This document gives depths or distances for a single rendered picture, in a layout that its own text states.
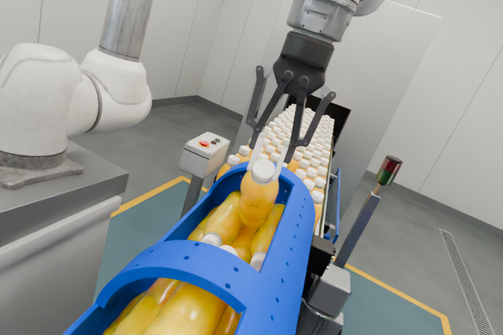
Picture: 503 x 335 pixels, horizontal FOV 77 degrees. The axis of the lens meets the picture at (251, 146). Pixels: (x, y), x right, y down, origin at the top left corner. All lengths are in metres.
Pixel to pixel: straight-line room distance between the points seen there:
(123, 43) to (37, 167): 0.35
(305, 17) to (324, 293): 0.93
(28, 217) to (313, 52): 0.62
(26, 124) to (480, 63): 4.97
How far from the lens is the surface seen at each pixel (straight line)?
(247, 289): 0.44
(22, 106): 0.78
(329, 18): 0.47
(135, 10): 0.89
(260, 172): 0.54
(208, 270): 0.43
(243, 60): 5.49
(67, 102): 0.79
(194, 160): 1.12
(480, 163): 5.34
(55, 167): 0.85
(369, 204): 1.34
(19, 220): 0.78
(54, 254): 0.90
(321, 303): 1.22
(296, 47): 0.48
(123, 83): 0.88
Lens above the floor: 1.52
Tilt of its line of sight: 19 degrees down
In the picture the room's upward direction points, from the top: 20 degrees clockwise
